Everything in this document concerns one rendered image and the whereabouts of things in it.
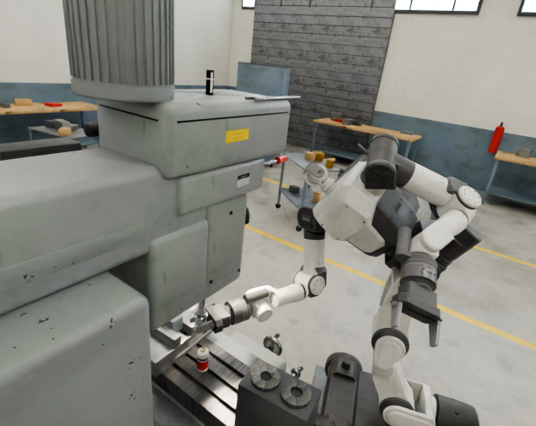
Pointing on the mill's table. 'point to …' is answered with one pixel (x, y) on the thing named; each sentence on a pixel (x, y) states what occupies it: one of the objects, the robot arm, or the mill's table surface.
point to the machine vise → (172, 346)
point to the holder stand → (275, 398)
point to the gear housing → (218, 185)
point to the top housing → (194, 129)
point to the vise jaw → (188, 323)
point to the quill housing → (224, 243)
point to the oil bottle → (202, 359)
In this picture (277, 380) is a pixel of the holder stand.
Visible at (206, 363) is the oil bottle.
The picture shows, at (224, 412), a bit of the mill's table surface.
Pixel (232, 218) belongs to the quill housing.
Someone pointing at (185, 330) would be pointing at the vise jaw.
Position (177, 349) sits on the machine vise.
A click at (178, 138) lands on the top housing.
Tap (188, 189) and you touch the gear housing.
